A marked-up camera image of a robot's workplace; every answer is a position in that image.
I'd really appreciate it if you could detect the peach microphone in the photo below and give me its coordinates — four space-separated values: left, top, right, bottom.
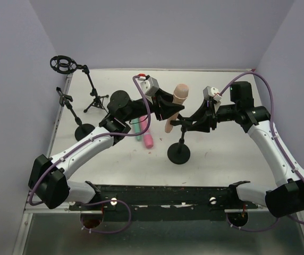
164 83 189 133

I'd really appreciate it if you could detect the black round-base microphone stand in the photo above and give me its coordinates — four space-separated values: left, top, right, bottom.
167 114 191 165

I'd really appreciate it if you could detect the black clip round-base stand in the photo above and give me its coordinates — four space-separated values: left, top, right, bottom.
56 87 95 141

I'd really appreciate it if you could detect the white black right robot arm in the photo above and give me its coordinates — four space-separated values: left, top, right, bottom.
187 81 304 218

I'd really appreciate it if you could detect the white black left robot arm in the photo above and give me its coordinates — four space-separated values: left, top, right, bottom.
28 89 184 209

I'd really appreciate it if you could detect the mint green microphone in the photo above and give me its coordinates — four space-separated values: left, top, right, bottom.
132 118 141 141

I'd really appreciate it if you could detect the pink microphone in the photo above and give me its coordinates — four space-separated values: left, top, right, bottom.
139 116 154 149

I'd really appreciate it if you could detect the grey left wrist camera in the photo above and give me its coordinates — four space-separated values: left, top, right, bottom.
140 75 159 97

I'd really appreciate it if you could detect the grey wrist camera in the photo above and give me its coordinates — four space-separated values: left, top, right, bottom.
140 75 159 97
203 86 222 102

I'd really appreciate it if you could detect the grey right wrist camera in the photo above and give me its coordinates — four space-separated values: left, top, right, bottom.
203 86 222 102

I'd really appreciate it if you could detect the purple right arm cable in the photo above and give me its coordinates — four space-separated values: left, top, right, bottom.
215 71 304 231

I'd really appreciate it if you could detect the black tripod shock-mount stand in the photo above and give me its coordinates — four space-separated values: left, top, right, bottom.
49 55 109 113

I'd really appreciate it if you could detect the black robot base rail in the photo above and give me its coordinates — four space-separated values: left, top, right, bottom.
69 183 259 222

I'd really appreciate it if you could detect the aluminium frame rail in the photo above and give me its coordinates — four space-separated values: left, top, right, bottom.
24 201 107 216

